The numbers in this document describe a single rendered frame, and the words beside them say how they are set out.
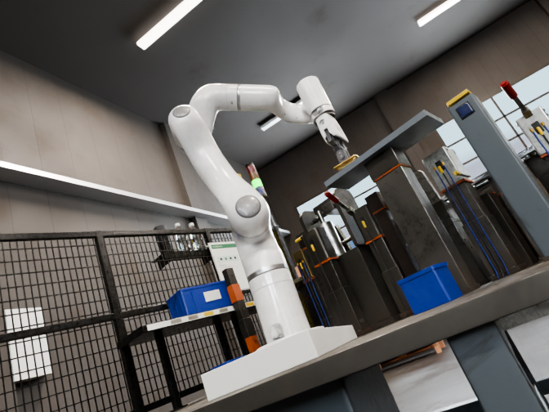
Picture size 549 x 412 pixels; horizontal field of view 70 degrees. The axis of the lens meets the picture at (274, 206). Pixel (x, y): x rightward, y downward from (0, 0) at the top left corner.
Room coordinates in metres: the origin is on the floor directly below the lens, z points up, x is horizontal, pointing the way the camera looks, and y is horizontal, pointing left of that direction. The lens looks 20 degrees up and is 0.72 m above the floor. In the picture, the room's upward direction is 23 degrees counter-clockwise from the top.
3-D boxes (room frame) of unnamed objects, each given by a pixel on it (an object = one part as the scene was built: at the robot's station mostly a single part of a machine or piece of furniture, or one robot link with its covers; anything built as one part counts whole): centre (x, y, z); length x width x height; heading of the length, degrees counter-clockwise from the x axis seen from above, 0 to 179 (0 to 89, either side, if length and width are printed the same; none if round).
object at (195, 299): (1.88, 0.48, 1.09); 0.30 x 0.17 x 0.13; 135
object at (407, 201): (1.13, -0.36, 0.92); 0.10 x 0.08 x 0.45; 53
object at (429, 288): (1.06, -0.28, 0.75); 0.11 x 0.10 x 0.09; 53
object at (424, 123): (1.13, -0.36, 1.16); 0.37 x 0.14 x 0.02; 53
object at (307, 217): (1.43, -0.18, 0.94); 0.18 x 0.13 x 0.49; 53
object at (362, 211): (1.34, -0.28, 0.89); 0.12 x 0.07 x 0.38; 143
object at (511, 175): (0.97, -0.57, 0.92); 0.08 x 0.08 x 0.44; 53
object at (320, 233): (1.36, -0.08, 0.89); 0.09 x 0.08 x 0.38; 143
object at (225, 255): (2.23, 0.37, 1.30); 0.23 x 0.02 x 0.31; 143
